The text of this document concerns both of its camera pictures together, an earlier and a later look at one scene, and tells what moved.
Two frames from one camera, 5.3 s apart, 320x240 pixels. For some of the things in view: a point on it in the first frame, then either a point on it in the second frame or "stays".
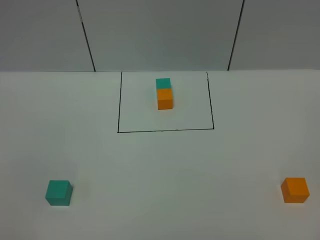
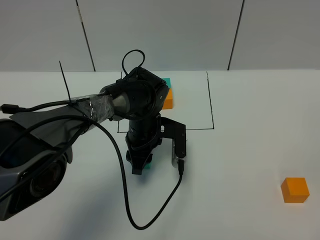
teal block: [59, 192] → [148, 165]
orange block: [294, 190] stays
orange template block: [164, 99] stays
